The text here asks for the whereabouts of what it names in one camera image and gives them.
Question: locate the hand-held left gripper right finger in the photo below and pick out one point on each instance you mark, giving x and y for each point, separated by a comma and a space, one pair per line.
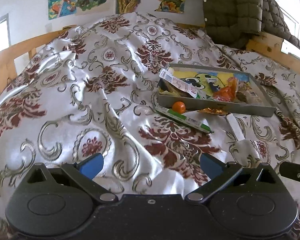
211, 166

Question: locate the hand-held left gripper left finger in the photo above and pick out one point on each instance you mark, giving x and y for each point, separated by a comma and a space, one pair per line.
92, 166

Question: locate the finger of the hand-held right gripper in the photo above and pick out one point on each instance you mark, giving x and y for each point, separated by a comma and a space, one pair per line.
296, 173

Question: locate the green sausage stick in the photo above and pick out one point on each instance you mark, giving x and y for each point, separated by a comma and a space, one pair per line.
183, 119

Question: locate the grey tray with cartoon picture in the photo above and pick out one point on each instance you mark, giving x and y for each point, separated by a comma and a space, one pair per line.
240, 110

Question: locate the clear packet of dark seaweed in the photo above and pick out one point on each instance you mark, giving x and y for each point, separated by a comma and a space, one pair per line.
180, 92

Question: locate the puffed rice cake packet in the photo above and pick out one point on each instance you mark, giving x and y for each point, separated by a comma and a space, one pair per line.
243, 87

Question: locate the white wrapped snack bar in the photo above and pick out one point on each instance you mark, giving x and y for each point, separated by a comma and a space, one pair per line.
235, 127

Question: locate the golden orange candy wrapper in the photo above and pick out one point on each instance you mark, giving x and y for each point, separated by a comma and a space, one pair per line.
212, 110

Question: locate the small orange fruit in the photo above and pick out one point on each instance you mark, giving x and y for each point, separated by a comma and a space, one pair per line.
178, 107

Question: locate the floral printed blanket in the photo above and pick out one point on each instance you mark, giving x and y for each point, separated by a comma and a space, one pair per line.
77, 92

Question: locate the small beige cracker packet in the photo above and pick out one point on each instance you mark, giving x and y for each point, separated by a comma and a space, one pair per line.
256, 96

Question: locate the white door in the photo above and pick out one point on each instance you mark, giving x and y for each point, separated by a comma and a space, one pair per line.
291, 30

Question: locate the olive quilted jacket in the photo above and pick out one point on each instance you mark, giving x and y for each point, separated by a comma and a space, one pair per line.
235, 10

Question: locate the window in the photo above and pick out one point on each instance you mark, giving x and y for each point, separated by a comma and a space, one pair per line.
0, 35

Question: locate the wooden bed frame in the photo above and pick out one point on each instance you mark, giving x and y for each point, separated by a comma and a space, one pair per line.
267, 42

